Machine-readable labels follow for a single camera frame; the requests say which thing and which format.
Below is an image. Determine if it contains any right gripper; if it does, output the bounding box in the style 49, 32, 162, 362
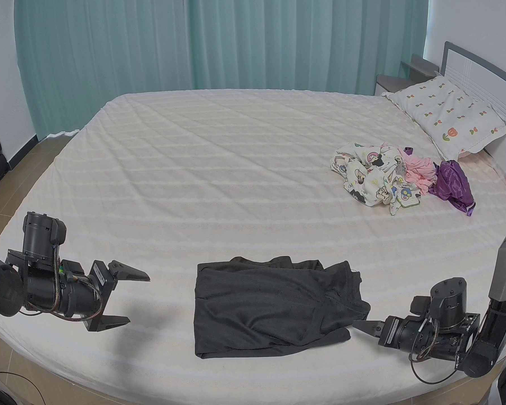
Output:
379, 316, 432, 352

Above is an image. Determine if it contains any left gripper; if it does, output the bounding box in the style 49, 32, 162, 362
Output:
25, 260, 151, 333

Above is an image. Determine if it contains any black T-shirt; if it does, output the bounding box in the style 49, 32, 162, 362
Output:
193, 256, 371, 359

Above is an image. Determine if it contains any bed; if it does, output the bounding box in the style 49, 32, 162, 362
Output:
0, 40, 506, 400

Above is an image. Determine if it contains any purple garment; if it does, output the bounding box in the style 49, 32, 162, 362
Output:
428, 159, 476, 217

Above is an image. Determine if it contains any white printed garment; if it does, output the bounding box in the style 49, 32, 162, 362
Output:
330, 142, 421, 216

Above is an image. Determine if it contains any pink garment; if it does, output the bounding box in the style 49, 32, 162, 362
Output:
398, 146, 438, 195

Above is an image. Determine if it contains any white printed pillow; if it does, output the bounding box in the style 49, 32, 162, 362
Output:
381, 74, 506, 161

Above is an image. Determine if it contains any blue-green curtain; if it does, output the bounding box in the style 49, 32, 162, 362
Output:
15, 0, 195, 139
188, 0, 430, 97

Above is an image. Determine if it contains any grey bedside table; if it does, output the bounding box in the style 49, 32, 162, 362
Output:
375, 54, 440, 96

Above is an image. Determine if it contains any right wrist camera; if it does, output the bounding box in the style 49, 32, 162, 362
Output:
410, 296, 432, 318

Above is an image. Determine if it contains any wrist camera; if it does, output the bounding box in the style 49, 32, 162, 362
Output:
410, 296, 432, 318
61, 260, 86, 279

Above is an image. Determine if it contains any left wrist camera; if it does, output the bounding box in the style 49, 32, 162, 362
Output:
61, 260, 86, 279

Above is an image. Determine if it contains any black power adapter cable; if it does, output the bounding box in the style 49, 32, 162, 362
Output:
0, 370, 47, 405

